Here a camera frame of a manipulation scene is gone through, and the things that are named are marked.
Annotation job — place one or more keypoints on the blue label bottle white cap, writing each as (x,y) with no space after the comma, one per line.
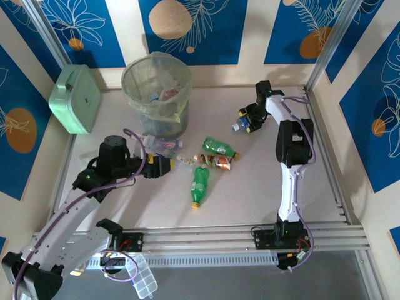
(240,124)

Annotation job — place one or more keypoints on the clear bottle pink purple label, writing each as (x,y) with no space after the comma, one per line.
(168,143)

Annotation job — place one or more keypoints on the clear bottle flower label green cap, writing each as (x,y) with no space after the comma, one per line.
(186,160)

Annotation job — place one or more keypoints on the green bottle yellow cap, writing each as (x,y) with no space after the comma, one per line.
(199,184)
(215,145)

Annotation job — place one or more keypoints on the brown coffee label bottle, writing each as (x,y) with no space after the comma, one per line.
(215,161)

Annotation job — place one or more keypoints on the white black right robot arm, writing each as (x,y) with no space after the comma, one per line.
(289,193)

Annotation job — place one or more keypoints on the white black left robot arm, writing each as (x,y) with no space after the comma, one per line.
(62,218)

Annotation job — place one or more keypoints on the grey mesh waste bin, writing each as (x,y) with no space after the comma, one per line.
(184,122)

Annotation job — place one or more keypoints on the green plastic bin bag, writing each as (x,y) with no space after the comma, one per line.
(131,90)

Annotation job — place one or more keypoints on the mint green carry case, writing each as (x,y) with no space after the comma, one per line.
(75,100)

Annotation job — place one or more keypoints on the clear compartment organizer box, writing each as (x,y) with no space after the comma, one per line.
(143,278)

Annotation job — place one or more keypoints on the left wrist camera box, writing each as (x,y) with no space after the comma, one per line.
(149,140)

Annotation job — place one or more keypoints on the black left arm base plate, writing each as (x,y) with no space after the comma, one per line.
(134,242)

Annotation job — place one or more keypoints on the aluminium mounting rail frame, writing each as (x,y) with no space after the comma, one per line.
(200,240)

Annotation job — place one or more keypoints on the aluminium frame post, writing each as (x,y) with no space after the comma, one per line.
(331,47)
(50,34)

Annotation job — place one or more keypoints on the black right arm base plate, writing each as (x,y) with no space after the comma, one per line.
(264,239)

